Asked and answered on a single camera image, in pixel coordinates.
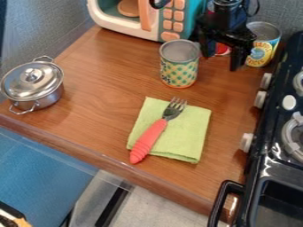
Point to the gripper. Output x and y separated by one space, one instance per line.
225 29

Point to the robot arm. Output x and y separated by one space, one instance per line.
225 7

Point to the yellow and blue can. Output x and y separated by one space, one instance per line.
265 50

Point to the green dotted can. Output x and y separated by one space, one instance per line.
179 69

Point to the silver pot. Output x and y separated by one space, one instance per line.
39 99

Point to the red toy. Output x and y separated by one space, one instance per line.
223 49

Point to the toy microwave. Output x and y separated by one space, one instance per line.
158 20

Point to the green cloth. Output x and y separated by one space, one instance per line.
185 133

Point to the toy stove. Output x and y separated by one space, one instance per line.
276 153

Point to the silver lid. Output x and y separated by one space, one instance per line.
31 80

